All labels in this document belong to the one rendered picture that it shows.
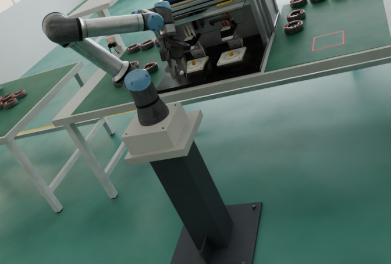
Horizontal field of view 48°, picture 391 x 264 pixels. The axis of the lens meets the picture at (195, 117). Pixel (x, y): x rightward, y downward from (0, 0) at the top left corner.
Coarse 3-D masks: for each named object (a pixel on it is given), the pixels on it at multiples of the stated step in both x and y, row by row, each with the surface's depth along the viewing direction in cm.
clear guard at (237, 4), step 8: (240, 0) 233; (208, 8) 244; (216, 8) 237; (224, 8) 232; (232, 8) 227; (240, 8) 222; (208, 16) 231; (216, 16) 227; (232, 16) 223; (240, 16) 221; (200, 24) 231; (208, 24) 229; (216, 24) 226; (224, 24) 224; (232, 24) 222; (208, 32) 228
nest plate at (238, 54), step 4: (240, 48) 253; (244, 48) 251; (224, 52) 257; (228, 52) 255; (232, 52) 253; (236, 52) 250; (240, 52) 248; (244, 52) 248; (224, 56) 252; (228, 56) 250; (232, 56) 248; (236, 56) 245; (240, 56) 243; (220, 60) 250; (224, 60) 247; (228, 60) 245; (232, 60) 243; (236, 60) 242; (220, 64) 246; (224, 64) 246
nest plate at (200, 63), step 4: (196, 60) 264; (200, 60) 261; (204, 60) 259; (188, 64) 264; (196, 64) 259; (200, 64) 257; (204, 64) 255; (188, 68) 259; (192, 68) 256; (196, 68) 254; (200, 68) 252; (180, 72) 258; (188, 72) 255
